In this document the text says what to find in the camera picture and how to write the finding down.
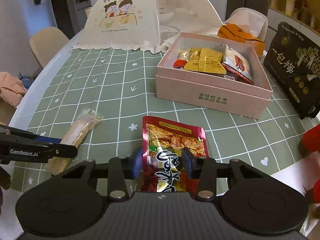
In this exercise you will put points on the rice cracker packet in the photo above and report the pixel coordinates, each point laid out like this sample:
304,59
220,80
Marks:
237,65

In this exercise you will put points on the wooden display shelf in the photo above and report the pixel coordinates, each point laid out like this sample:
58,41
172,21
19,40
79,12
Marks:
297,2

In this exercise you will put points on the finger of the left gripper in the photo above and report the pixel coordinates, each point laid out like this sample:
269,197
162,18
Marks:
48,140

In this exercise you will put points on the pink cardboard box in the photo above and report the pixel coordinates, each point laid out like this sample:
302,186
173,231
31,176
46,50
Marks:
212,91

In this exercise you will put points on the yellow snack packet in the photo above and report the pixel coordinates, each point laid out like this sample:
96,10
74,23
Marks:
205,60

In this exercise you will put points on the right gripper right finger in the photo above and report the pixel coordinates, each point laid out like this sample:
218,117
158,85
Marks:
203,170

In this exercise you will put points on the red plush monkey toy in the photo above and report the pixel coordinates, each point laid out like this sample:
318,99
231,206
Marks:
309,149

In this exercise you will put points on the red foil snack bag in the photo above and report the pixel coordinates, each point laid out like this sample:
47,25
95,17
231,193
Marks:
163,142

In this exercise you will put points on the green checked tablecloth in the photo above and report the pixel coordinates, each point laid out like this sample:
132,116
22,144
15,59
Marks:
120,86

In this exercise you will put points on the beige grain bar packet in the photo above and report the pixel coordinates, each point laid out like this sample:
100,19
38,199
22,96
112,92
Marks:
84,123

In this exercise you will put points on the pink cloth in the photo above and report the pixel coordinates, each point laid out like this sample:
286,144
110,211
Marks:
12,89

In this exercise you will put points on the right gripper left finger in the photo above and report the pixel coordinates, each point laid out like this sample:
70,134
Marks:
119,169

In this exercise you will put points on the black plum snack bag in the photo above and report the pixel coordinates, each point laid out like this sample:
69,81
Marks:
293,61

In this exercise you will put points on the round biscuit snack bag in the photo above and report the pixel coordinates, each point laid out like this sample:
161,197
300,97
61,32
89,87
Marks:
183,58

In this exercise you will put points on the cream mesh food cover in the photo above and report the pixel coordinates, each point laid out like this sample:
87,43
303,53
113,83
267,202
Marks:
139,24

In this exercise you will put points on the orange tissue box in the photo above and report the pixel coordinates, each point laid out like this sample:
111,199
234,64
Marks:
234,33

